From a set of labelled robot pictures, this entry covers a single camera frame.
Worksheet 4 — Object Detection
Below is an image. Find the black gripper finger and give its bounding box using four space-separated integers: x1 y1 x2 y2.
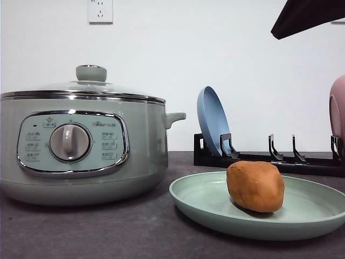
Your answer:
271 0 345 39

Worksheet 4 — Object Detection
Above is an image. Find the brown potato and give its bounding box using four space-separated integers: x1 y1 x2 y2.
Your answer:
226 161 285 213

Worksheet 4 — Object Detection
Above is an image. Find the green plate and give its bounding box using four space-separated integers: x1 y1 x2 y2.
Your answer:
169 172 345 241

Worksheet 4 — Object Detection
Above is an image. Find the glass steamer lid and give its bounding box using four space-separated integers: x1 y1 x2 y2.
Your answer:
0 65 166 103

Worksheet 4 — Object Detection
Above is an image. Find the pink plate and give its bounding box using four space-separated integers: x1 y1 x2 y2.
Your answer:
329 75 345 154

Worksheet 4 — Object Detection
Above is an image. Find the blue plate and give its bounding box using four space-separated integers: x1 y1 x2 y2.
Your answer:
197 86 231 156

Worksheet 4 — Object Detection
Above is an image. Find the green electric steamer pot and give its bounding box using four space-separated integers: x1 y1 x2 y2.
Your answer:
1 90 186 207

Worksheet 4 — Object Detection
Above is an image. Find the black dish rack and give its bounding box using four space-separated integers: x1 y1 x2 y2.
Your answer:
194 133 345 177

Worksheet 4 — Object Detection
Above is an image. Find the white wall socket left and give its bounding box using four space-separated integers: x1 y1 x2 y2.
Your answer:
88 0 114 25

